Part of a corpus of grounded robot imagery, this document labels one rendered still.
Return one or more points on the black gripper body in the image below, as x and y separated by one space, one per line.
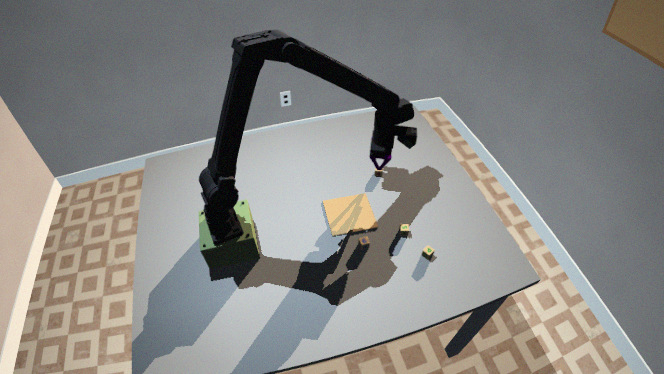
376 142

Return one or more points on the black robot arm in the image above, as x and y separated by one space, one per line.
250 52

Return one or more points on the tan flat mat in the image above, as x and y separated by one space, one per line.
349 214

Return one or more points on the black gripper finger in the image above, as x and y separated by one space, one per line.
387 158

